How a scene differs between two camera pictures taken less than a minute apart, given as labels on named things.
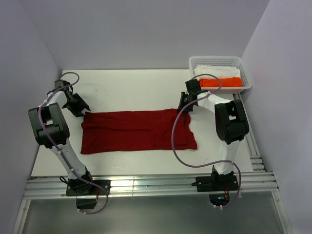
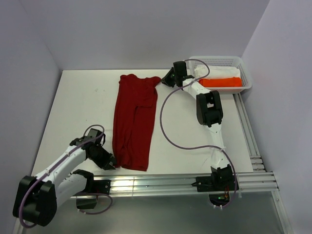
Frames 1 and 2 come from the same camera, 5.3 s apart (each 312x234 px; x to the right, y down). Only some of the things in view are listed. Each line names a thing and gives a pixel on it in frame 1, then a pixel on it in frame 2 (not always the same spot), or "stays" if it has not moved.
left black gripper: (82, 106) -> (104, 164)
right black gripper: (182, 105) -> (166, 79)
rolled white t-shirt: (221, 71) stays
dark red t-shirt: (137, 131) -> (134, 121)
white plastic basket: (233, 61) stays
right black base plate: (216, 183) stays
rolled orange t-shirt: (225, 82) stays
